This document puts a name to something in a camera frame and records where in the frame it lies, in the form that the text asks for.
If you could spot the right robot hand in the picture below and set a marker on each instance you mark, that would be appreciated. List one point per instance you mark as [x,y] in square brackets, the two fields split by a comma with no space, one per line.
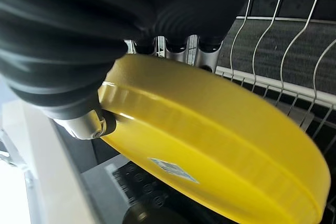
[78,24]

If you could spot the yellow plastic plate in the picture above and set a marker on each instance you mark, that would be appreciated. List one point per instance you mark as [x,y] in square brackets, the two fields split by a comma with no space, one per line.
[210,134]

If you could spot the dishwasher door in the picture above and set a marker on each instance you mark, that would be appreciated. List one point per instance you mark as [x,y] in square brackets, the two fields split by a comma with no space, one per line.
[99,187]

